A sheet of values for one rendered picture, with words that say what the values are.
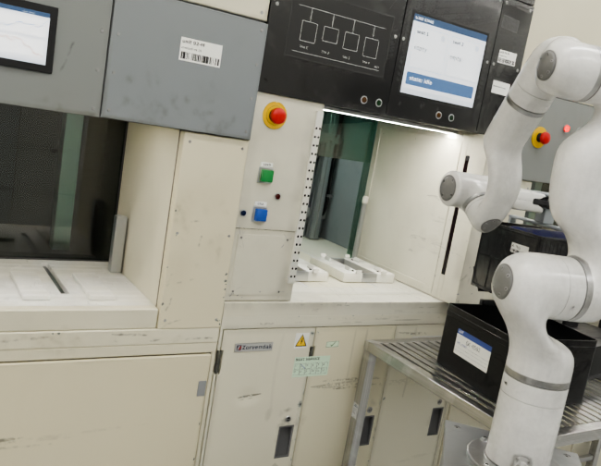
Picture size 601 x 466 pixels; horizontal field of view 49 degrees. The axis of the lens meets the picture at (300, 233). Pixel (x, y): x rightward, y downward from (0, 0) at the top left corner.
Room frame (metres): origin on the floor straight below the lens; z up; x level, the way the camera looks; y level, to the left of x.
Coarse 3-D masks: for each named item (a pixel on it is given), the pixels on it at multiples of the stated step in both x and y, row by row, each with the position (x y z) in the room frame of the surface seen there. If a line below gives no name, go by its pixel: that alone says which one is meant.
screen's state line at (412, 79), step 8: (408, 72) 1.85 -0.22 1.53; (408, 80) 1.85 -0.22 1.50; (416, 80) 1.86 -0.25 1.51; (424, 80) 1.88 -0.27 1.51; (432, 80) 1.90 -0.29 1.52; (440, 80) 1.91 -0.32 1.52; (432, 88) 1.90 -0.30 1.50; (440, 88) 1.91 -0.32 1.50; (448, 88) 1.93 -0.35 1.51; (456, 88) 1.95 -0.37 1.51; (464, 88) 1.96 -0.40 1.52; (472, 88) 1.98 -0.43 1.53; (464, 96) 1.97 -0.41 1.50
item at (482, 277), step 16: (544, 192) 1.68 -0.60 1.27; (544, 208) 1.67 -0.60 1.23; (512, 224) 1.77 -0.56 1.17; (544, 224) 1.67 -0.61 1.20; (480, 240) 1.73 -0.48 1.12; (496, 240) 1.68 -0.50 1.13; (512, 240) 1.63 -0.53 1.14; (528, 240) 1.58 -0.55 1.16; (544, 240) 1.55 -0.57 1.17; (560, 240) 1.56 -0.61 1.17; (480, 256) 1.72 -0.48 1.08; (496, 256) 1.67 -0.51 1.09; (480, 272) 1.71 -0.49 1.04; (480, 288) 1.70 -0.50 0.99; (496, 304) 1.70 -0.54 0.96
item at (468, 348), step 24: (456, 312) 1.71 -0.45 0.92; (480, 312) 1.79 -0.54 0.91; (456, 336) 1.69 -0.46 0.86; (480, 336) 1.61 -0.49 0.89; (504, 336) 1.53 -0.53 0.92; (552, 336) 1.75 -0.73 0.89; (576, 336) 1.67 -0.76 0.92; (456, 360) 1.67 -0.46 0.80; (480, 360) 1.59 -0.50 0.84; (504, 360) 1.52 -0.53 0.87; (576, 360) 1.59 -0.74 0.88; (480, 384) 1.57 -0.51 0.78; (576, 384) 1.60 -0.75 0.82
